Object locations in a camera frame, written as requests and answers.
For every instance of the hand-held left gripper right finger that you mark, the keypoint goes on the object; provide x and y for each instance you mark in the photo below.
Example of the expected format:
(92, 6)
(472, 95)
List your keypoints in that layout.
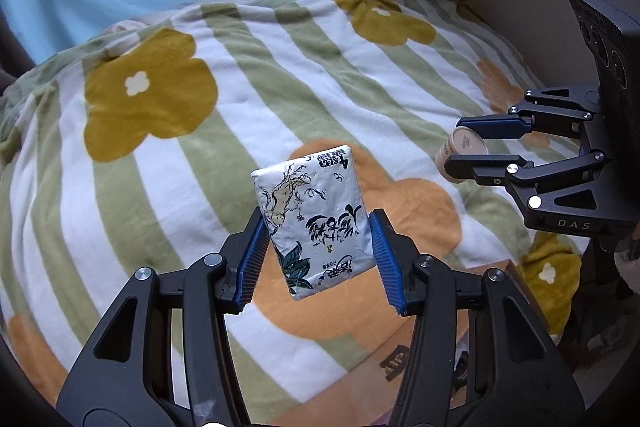
(385, 257)

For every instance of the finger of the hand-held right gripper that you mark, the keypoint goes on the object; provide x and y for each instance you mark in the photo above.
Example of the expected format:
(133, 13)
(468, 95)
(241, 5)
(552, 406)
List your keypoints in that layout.
(480, 169)
(500, 127)

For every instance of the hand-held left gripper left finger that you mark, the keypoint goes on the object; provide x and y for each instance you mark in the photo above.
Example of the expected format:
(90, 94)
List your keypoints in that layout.
(250, 257)

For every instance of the small round beige jar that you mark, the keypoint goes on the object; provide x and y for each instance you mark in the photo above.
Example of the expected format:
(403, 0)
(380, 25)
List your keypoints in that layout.
(465, 142)

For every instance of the white printed tissue packet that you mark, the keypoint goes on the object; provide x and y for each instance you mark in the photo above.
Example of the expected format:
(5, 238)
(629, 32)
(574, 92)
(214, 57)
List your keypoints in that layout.
(310, 217)

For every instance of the brown cardboard box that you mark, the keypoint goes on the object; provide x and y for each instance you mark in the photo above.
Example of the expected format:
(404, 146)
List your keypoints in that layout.
(387, 357)

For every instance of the striped flower print blanket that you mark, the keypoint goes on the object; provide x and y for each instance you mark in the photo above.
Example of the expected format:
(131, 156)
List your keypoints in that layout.
(225, 72)

